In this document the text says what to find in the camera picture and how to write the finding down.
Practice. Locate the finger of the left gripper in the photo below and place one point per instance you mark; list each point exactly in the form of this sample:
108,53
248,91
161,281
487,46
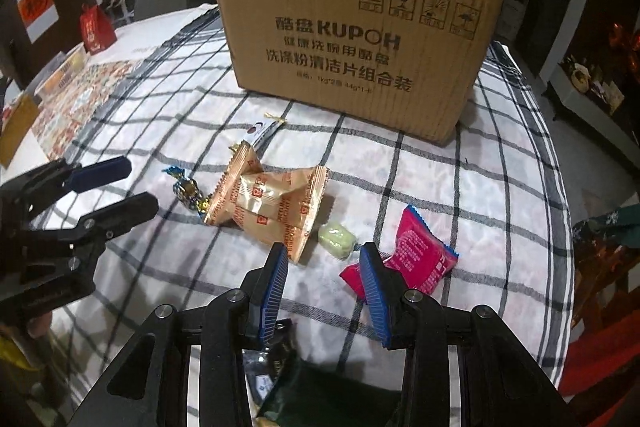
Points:
34,191
100,221

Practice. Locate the red gift bag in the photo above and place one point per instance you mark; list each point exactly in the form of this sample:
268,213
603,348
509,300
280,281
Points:
96,29

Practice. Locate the red wooden chair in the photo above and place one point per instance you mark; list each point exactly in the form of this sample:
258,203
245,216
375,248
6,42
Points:
601,373

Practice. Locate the yellow cardboard box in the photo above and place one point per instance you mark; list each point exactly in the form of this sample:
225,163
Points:
17,118

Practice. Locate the green cloth on chair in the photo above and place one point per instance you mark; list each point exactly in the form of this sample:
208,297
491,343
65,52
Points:
619,227

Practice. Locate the red poster on door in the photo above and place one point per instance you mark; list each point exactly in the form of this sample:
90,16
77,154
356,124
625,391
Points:
38,16

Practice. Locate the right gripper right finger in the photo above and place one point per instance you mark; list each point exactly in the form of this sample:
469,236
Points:
500,382

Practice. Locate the white low tv cabinet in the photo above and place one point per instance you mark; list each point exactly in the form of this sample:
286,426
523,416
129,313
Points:
572,102

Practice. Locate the pink snack packet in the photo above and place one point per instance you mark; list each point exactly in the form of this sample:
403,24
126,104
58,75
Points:
419,256

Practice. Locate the colourful foil candy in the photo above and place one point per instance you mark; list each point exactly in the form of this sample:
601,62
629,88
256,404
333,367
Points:
187,191

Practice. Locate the light green candy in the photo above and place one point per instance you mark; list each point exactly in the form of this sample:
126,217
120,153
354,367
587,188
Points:
337,240

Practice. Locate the left hand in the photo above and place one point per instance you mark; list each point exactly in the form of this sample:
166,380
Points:
39,326

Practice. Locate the floral patterned placemat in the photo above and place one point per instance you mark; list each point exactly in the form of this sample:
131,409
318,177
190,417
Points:
64,114

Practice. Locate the small white gold wrapper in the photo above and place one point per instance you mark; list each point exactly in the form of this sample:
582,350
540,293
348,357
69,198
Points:
259,132

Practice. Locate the red foil balloons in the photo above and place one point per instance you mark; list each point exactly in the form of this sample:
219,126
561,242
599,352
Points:
619,38

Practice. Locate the brown cardboard box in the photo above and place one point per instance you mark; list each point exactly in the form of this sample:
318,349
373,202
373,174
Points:
407,65

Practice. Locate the black gold snack packet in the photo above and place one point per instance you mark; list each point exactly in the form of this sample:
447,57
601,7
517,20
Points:
262,368

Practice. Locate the beige snack packets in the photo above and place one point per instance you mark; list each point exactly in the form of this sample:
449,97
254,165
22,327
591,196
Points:
272,207

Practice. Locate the clear food container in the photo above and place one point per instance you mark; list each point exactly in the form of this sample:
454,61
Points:
57,74

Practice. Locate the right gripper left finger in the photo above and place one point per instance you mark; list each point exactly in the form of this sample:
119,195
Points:
147,383

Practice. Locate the dark green snack packet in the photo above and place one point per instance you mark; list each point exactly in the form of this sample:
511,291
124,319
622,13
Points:
307,395

